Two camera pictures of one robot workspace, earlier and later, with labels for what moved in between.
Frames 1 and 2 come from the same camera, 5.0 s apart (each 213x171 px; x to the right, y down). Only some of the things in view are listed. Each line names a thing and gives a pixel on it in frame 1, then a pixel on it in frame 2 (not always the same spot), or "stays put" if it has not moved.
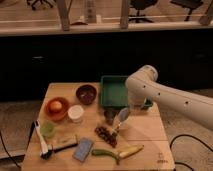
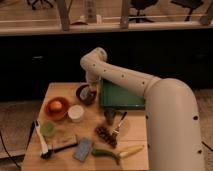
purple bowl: (86, 94) stays put
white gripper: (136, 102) → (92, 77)
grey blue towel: (123, 114) → (85, 93)
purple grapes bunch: (108, 135) stays put
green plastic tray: (113, 92) stays put
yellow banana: (130, 150) stays put
